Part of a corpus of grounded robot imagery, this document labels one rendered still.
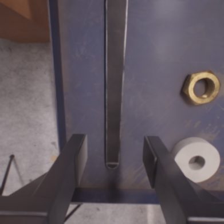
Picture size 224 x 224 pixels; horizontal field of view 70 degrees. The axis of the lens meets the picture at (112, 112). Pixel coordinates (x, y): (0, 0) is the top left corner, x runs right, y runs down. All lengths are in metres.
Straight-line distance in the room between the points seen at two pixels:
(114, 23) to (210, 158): 0.24
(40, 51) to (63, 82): 0.98
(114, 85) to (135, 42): 0.07
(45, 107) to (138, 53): 1.06
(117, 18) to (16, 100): 1.16
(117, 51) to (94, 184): 0.23
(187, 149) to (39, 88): 1.10
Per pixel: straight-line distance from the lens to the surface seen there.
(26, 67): 1.27
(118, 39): 0.24
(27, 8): 0.76
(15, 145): 1.47
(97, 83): 0.25
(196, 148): 0.28
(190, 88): 0.26
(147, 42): 0.25
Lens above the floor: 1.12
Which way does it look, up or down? 75 degrees down
